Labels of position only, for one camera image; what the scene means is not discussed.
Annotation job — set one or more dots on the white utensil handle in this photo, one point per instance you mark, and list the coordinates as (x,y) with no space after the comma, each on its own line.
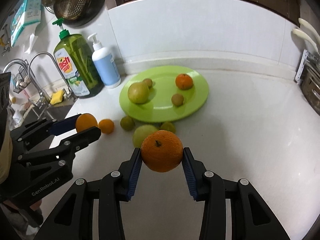
(310,27)
(301,34)

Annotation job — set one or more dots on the small green lime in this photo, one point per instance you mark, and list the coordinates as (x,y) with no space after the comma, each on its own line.
(127,123)

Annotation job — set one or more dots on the small orange on counter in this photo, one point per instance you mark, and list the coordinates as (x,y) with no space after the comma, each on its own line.
(106,126)

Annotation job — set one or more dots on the large orange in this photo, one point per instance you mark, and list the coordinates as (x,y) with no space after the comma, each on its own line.
(162,151)

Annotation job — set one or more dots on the orange tangerine on plate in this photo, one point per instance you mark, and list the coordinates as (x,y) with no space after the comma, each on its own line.
(184,82)

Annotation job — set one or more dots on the chrome tall faucet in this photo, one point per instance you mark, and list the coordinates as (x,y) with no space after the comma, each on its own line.
(48,74)

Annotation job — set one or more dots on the wire sink basket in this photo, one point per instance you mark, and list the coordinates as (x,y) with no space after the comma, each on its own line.
(21,80)

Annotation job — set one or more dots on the white utensil handle upper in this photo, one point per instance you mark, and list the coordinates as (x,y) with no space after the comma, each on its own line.
(310,27)

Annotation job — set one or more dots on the teal white box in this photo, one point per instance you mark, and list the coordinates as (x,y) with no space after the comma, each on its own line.
(24,23)

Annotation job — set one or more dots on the white utensil handle lower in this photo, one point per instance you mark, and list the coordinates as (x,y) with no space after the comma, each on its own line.
(301,34)

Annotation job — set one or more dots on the yellow sponge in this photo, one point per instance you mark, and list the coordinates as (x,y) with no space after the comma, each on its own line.
(57,97)

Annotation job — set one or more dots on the small brown fruit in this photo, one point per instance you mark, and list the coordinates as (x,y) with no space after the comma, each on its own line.
(149,82)
(177,100)

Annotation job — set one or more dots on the green apple on counter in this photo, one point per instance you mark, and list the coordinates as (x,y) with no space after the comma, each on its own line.
(141,133)

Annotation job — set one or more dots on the white blue pump bottle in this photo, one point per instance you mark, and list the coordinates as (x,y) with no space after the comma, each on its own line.
(104,63)

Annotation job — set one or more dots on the green plate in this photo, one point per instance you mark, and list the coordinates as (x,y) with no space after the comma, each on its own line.
(159,107)

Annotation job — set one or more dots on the metal dish rack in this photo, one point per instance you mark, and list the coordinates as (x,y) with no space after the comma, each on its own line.
(307,78)

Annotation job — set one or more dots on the green pear on plate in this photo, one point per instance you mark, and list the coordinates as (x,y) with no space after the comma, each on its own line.
(138,93)

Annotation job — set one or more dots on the small brown fruit back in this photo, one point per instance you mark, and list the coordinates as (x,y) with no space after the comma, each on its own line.
(149,82)

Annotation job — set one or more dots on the small brown fruit front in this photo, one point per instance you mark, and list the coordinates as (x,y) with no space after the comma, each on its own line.
(177,100)

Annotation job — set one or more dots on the small yellow-green fruit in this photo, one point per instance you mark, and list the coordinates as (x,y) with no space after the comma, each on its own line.
(168,126)

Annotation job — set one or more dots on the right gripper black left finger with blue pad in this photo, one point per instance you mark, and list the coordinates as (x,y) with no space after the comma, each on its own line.
(72,217)

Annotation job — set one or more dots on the green dish soap bottle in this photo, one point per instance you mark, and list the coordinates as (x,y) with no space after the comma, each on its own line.
(74,59)

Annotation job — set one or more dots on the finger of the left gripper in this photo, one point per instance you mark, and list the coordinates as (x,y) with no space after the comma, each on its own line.
(63,126)
(79,141)

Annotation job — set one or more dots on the dark round pan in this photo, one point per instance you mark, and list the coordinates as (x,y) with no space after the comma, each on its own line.
(92,10)

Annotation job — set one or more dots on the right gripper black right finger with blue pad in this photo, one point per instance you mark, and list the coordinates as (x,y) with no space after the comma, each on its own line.
(251,217)

